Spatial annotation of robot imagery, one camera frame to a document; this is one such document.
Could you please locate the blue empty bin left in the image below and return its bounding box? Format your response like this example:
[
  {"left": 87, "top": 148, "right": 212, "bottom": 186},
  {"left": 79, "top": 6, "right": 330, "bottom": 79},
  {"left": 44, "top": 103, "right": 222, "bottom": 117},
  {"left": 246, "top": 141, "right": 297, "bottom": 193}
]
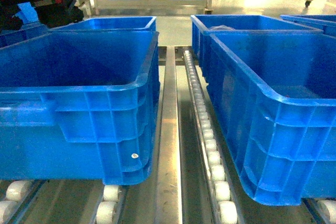
[{"left": 1, "top": 31, "right": 160, "bottom": 185}]

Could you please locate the blue empty bin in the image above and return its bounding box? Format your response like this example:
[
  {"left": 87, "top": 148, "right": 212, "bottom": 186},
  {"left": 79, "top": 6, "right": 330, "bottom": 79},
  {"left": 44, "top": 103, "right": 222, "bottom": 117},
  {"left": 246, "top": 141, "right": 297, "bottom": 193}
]
[
  {"left": 207, "top": 33, "right": 335, "bottom": 206},
  {"left": 1, "top": 31, "right": 160, "bottom": 185}
]

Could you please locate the stainless steel flow rack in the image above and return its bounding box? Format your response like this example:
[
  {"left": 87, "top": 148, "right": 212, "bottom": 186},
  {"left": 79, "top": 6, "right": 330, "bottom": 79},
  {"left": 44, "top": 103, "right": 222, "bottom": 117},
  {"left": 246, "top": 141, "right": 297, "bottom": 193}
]
[{"left": 1, "top": 46, "right": 335, "bottom": 223}]

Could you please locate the blue empty bin right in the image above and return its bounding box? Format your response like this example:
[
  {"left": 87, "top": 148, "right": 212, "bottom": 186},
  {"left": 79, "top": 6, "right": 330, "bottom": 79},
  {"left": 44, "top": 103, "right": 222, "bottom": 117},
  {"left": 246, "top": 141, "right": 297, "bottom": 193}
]
[{"left": 207, "top": 33, "right": 335, "bottom": 206}]

